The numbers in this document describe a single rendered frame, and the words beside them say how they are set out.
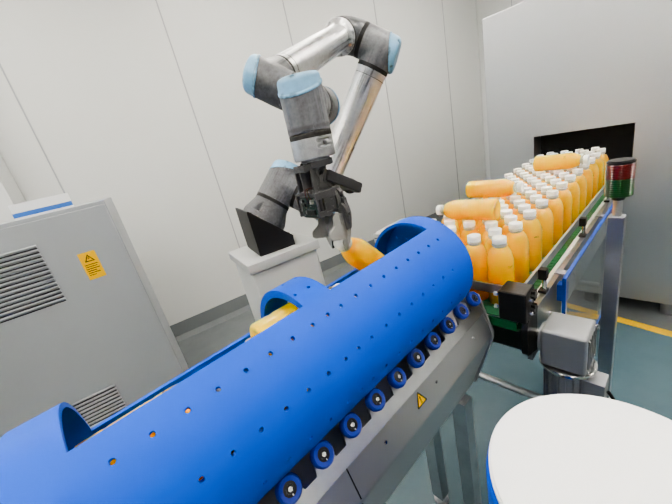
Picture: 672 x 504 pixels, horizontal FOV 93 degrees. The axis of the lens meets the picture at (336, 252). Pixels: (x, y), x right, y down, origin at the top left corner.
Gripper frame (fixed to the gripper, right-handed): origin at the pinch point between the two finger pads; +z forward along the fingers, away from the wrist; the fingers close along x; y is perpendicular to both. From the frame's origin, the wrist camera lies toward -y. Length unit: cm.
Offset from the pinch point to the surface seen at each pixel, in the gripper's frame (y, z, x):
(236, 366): 36.4, 3.9, 14.2
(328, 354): 23.5, 8.9, 18.5
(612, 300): -68, 41, 43
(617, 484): 12, 20, 53
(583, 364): -39, 45, 41
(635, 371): -143, 123, 47
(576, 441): 9, 20, 49
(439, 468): -24, 102, 2
